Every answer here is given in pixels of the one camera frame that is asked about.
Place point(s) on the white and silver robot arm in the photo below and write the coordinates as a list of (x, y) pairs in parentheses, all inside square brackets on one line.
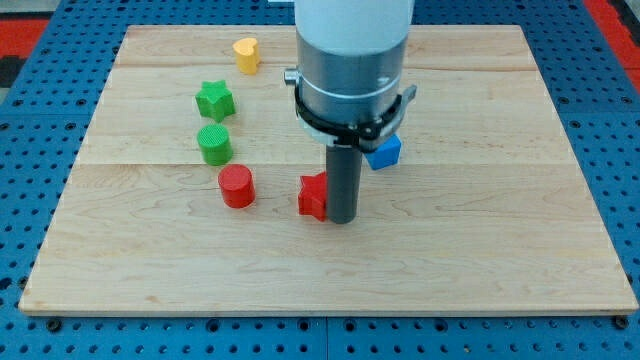
[(350, 61)]

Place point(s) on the red star block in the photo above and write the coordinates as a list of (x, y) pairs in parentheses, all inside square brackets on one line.
[(312, 196)]

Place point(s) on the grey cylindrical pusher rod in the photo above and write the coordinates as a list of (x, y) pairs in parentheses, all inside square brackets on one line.
[(343, 170)]

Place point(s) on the blue cube block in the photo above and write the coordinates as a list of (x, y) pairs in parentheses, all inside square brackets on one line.
[(386, 155)]

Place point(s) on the red cylinder block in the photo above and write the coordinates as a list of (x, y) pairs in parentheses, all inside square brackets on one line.
[(236, 185)]

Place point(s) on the green cylinder block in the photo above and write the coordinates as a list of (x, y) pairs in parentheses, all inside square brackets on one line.
[(214, 144)]

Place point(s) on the green star block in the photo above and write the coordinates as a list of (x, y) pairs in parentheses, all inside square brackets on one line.
[(215, 101)]

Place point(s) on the light wooden board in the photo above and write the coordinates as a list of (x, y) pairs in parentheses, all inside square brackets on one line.
[(486, 213)]

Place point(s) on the yellow heart block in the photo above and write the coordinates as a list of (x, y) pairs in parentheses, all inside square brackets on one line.
[(247, 55)]

